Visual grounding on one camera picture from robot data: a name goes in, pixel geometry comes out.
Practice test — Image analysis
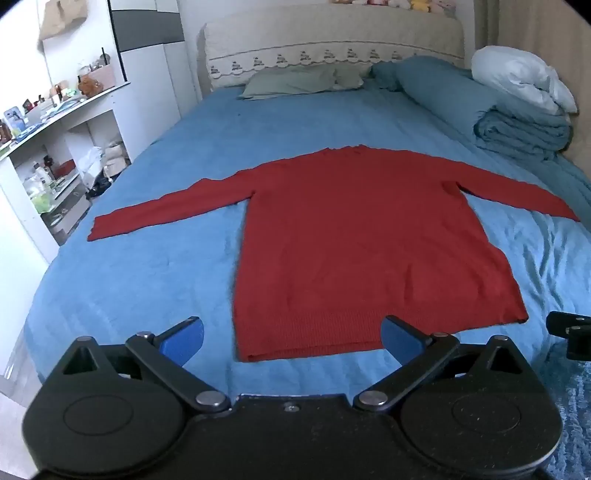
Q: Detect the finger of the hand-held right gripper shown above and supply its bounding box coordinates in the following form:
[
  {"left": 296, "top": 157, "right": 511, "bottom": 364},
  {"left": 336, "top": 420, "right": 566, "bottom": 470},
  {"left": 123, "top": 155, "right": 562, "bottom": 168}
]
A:
[{"left": 547, "top": 311, "right": 591, "bottom": 361}]

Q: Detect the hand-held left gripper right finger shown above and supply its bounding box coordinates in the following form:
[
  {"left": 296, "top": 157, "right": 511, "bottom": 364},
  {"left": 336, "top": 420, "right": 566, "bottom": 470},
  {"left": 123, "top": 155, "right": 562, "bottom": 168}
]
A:
[{"left": 353, "top": 315, "right": 532, "bottom": 412}]

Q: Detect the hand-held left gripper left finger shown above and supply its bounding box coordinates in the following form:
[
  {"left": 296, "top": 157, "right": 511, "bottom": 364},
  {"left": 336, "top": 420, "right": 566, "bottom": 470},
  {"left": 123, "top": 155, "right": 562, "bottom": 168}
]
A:
[{"left": 61, "top": 316, "right": 231, "bottom": 412}]

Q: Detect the red knit sweater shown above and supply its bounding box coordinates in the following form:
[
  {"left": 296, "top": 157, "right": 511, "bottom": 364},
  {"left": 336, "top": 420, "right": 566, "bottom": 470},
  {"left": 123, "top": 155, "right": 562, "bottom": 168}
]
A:
[{"left": 88, "top": 145, "right": 581, "bottom": 363}]

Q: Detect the blue bed sheet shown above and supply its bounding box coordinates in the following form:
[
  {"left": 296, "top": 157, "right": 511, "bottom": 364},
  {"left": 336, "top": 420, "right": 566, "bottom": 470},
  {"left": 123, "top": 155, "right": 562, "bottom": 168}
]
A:
[{"left": 23, "top": 84, "right": 591, "bottom": 416}]

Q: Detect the white plush bag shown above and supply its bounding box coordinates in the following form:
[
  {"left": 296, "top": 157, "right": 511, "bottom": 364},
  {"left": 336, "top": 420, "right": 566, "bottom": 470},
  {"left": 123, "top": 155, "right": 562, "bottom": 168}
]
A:
[{"left": 99, "top": 142, "right": 130, "bottom": 179}]

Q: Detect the white shelf unit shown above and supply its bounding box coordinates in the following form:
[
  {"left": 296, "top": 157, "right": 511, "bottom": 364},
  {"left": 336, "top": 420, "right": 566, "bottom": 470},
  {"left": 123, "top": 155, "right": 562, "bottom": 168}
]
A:
[{"left": 0, "top": 82, "right": 133, "bottom": 265}]

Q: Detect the folded blue duvet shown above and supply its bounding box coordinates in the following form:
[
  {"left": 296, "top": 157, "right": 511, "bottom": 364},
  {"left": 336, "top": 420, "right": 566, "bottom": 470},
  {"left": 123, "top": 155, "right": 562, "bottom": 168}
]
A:
[{"left": 372, "top": 55, "right": 576, "bottom": 162}]

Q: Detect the white pillow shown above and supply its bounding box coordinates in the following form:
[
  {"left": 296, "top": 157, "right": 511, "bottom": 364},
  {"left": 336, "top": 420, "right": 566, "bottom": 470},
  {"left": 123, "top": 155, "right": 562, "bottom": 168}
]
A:
[{"left": 471, "top": 45, "right": 579, "bottom": 115}]

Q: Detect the small green pillow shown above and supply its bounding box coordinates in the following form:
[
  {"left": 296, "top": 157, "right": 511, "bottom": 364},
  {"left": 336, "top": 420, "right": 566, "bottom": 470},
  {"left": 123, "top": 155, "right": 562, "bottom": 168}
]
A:
[{"left": 333, "top": 62, "right": 373, "bottom": 90}]

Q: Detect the brown teddy bear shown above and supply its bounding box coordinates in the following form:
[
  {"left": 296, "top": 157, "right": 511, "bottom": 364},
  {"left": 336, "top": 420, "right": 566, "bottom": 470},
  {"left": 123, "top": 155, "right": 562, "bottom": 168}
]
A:
[{"left": 77, "top": 76, "right": 103, "bottom": 98}]

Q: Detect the white and grey wardrobe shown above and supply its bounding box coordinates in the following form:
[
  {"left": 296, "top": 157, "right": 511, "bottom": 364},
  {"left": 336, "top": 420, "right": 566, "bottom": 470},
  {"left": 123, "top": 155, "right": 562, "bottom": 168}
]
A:
[{"left": 108, "top": 0, "right": 200, "bottom": 155}]

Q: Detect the pink box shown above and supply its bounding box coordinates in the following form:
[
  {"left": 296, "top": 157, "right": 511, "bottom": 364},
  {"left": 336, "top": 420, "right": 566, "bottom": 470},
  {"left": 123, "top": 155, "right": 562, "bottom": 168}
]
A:
[{"left": 88, "top": 64, "right": 116, "bottom": 91}]

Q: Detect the large green pillow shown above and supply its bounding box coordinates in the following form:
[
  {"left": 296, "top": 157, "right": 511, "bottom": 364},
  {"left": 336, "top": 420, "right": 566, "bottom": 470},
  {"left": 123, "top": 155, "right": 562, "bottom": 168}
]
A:
[{"left": 238, "top": 65, "right": 339, "bottom": 100}]

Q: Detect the blue printed packet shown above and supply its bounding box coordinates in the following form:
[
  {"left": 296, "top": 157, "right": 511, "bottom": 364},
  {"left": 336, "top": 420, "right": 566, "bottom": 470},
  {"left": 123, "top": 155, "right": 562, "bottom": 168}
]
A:
[{"left": 4, "top": 106, "right": 27, "bottom": 133}]

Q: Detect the beige curtain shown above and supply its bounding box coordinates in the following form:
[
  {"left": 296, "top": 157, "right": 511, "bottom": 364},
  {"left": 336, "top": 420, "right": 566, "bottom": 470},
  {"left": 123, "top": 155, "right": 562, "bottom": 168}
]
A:
[{"left": 480, "top": 0, "right": 591, "bottom": 109}]

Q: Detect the row of plush toys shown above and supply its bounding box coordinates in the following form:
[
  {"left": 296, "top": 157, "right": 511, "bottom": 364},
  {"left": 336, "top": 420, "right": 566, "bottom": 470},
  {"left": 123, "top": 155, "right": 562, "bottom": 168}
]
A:
[{"left": 332, "top": 0, "right": 458, "bottom": 17}]

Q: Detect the brown paper bag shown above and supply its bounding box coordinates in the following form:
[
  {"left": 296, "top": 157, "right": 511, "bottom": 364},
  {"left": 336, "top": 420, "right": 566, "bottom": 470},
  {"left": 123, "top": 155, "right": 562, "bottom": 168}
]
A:
[{"left": 39, "top": 0, "right": 88, "bottom": 42}]

